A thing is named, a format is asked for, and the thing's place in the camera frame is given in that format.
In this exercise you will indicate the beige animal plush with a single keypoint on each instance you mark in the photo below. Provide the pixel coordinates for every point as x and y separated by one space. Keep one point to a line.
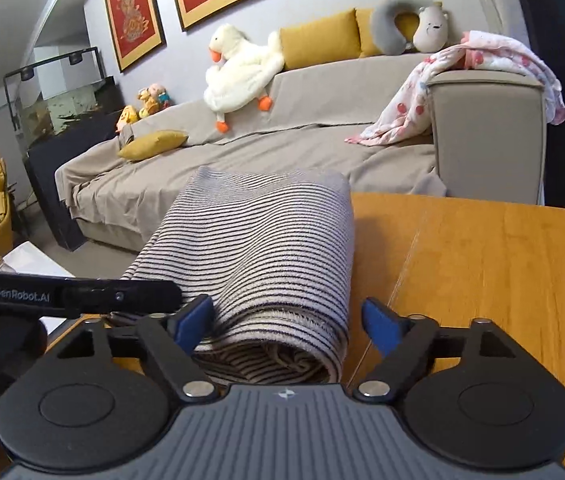
431 27

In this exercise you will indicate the small colourful plush toys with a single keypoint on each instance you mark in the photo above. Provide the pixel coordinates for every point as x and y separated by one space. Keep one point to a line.
153 100

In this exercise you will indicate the pink floral blanket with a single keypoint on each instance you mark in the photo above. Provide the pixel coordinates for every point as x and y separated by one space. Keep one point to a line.
502 55

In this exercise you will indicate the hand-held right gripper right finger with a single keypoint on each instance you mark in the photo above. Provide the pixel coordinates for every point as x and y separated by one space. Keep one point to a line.
382 327

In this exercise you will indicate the black cabinet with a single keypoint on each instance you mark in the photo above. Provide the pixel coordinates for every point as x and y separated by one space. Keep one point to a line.
57 180

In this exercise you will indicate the grey covered sofa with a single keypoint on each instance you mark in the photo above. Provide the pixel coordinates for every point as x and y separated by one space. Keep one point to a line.
312 135

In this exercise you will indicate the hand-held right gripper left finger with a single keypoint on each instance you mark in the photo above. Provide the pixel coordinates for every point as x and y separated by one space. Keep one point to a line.
195 325

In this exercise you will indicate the white flat object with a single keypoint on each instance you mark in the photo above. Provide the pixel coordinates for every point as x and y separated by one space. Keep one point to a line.
37 260

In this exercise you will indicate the red framed figure picture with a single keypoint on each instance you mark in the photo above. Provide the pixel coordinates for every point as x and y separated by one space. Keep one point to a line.
132 15

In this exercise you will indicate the striped knit sweater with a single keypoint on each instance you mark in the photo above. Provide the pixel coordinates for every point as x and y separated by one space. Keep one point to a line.
262 240

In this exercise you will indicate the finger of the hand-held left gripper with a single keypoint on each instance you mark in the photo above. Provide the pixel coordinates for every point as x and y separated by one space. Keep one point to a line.
122 297

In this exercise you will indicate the glass fish tank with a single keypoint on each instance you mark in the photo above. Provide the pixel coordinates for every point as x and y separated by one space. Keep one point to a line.
57 100

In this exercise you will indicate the small yellow plush toy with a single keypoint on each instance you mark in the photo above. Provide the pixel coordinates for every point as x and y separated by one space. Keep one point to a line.
126 119

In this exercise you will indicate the white duck plush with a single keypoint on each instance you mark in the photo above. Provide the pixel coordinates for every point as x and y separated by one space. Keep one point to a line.
242 75

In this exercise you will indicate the large yellow cushion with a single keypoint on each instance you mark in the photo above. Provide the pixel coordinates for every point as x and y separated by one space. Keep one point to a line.
317 40

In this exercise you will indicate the grey neck pillow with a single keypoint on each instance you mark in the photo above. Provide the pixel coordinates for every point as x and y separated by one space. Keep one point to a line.
382 25

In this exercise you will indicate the small yellow pillow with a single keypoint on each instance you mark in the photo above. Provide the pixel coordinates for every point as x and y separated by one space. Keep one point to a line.
152 145

